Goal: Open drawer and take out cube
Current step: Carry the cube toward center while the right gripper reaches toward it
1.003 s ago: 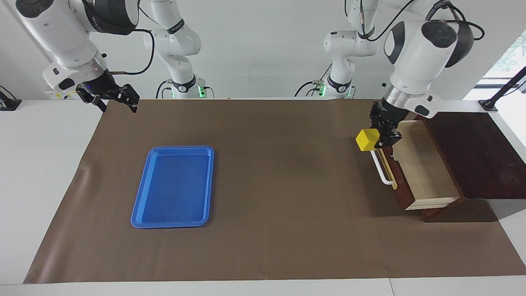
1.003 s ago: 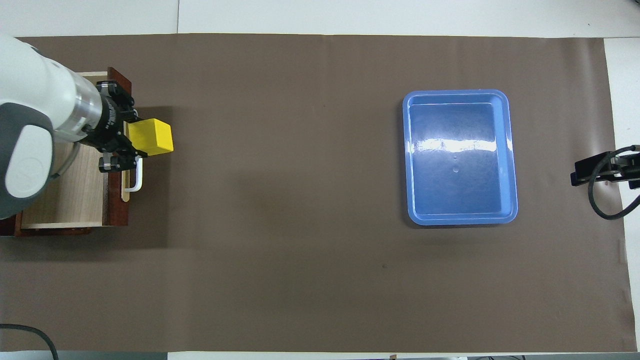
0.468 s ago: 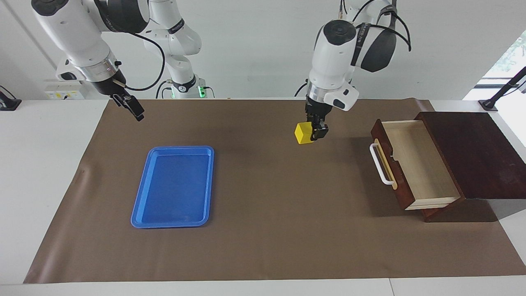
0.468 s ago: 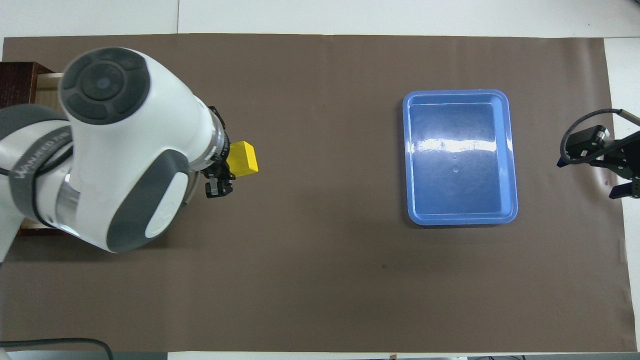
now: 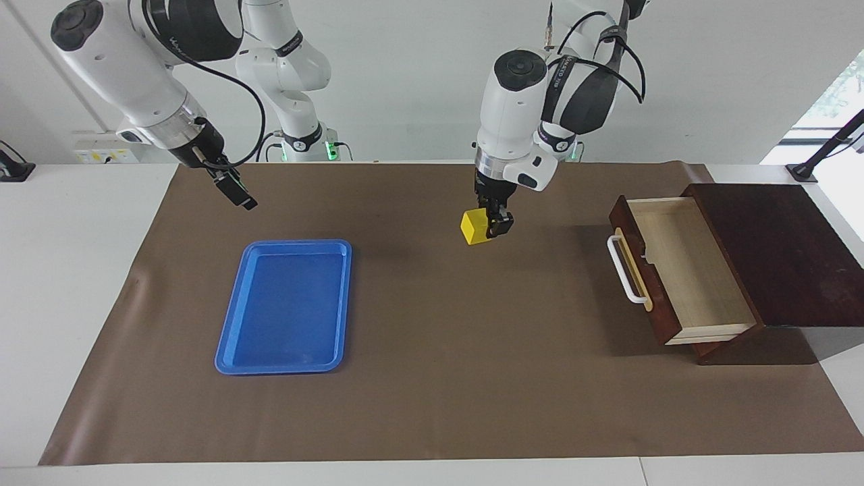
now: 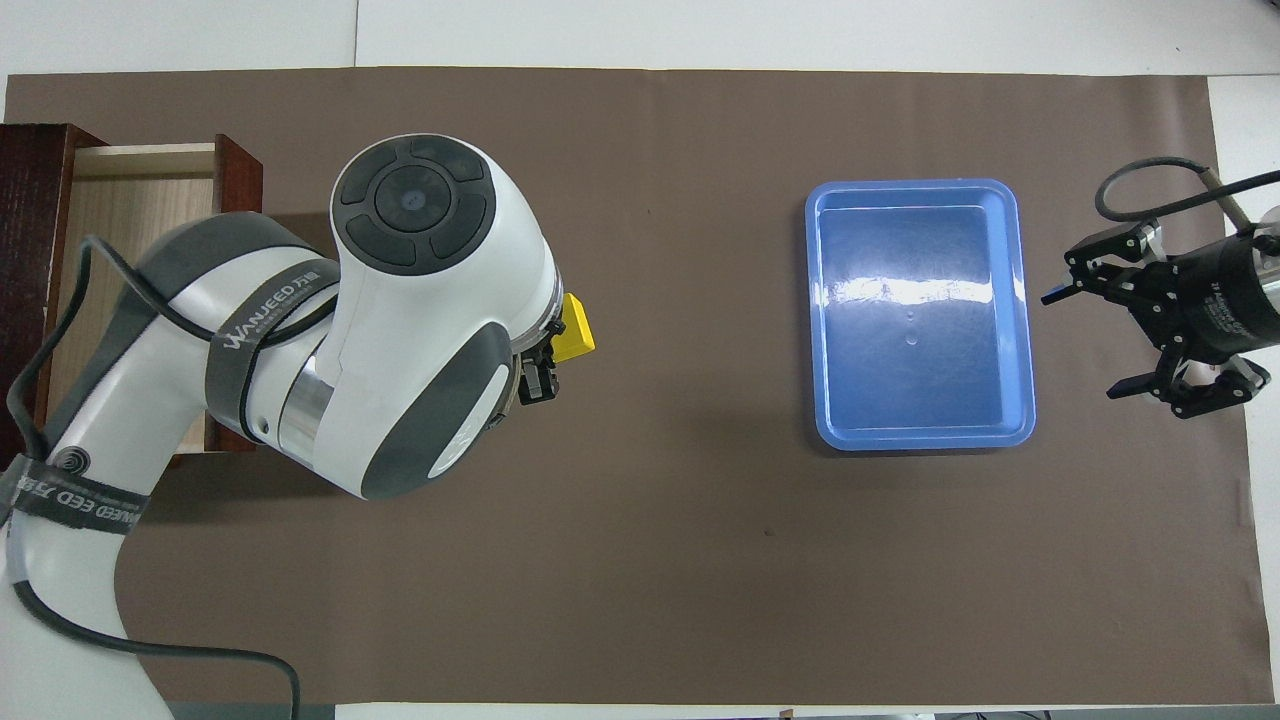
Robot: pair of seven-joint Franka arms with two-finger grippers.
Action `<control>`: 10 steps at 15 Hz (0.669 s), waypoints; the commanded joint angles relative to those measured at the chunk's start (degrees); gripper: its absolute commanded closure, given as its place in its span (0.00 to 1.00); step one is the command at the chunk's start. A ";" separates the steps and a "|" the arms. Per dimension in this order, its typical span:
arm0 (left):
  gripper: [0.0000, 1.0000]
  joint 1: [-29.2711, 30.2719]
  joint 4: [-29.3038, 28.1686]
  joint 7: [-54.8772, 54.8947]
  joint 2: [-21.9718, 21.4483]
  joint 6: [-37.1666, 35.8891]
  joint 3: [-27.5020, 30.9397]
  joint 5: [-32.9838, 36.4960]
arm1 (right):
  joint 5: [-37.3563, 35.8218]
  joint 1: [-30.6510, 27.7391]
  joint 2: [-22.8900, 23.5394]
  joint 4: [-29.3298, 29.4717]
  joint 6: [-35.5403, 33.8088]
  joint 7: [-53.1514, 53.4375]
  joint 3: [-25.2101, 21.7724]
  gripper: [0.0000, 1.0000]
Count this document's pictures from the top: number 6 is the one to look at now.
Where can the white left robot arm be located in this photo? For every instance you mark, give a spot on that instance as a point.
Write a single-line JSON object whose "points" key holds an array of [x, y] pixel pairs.
{"points": [[430, 300]]}

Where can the brown table mat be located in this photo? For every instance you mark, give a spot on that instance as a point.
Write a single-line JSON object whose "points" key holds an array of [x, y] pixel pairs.
{"points": [[700, 500]]}

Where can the wooden drawer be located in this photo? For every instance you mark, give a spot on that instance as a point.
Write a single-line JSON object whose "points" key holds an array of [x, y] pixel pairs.
{"points": [[130, 200]]}

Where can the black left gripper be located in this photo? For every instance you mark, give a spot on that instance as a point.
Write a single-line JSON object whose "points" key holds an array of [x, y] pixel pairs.
{"points": [[535, 350]]}

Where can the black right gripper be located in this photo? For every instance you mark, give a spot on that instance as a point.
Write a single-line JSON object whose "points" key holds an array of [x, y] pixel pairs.
{"points": [[1225, 295]]}

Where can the blue plastic tray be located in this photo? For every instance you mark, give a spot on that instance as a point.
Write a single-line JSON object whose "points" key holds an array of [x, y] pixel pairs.
{"points": [[920, 380]]}

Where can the yellow cube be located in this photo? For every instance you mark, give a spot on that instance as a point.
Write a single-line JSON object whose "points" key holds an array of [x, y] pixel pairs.
{"points": [[575, 335]]}

